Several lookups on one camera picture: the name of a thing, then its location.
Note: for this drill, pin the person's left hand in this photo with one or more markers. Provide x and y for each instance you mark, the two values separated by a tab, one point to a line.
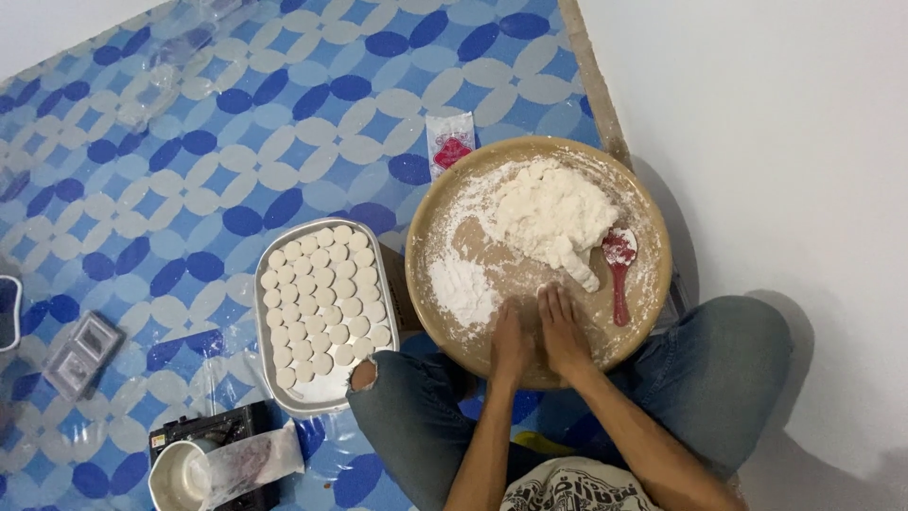
511	351

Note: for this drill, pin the person's right hand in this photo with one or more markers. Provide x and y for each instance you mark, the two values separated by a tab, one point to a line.
566	344

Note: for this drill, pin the person's right fingers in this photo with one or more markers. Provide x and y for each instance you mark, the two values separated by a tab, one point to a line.
557	304

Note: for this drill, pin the person's left fingers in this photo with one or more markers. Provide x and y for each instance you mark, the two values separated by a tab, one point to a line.
511	317

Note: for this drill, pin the round beige tray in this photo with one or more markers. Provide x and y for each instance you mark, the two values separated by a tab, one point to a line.
496	277

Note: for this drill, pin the white flour pile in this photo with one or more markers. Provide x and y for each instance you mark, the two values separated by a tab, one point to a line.
460	287

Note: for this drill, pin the red plastic spoon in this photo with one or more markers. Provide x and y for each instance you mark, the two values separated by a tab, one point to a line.
619	273

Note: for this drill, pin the white dough lump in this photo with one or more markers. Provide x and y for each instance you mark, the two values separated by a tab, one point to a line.
553	213

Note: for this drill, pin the person's blue jeans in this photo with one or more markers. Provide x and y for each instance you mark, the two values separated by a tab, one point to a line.
709	376

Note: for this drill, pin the white packet with red label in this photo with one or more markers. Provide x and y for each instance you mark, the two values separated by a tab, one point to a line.
450	145

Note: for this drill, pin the person's white printed shirt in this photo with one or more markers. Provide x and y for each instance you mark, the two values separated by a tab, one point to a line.
574	490

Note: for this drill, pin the group of round dough discs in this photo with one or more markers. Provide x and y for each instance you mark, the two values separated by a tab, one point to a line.
323	302

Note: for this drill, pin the rectangular metal tray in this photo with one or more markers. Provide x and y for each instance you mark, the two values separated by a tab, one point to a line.
319	394

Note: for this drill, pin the clear plastic flour bag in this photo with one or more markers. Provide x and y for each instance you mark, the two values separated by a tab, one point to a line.
248	461

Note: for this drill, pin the blue patterned floor mat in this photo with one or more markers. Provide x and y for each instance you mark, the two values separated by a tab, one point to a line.
234	177

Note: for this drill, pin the black portable stove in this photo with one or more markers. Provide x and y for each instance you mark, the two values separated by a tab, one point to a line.
213	429

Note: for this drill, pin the white round pot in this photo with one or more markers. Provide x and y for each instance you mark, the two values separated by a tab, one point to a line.
174	479

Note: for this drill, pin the clear plastic sheet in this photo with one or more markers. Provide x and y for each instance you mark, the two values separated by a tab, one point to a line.
170	64

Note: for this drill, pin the clear plastic box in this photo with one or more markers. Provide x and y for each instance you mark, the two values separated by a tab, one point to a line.
81	355

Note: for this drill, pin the white container edge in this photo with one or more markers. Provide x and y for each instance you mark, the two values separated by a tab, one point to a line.
8	312

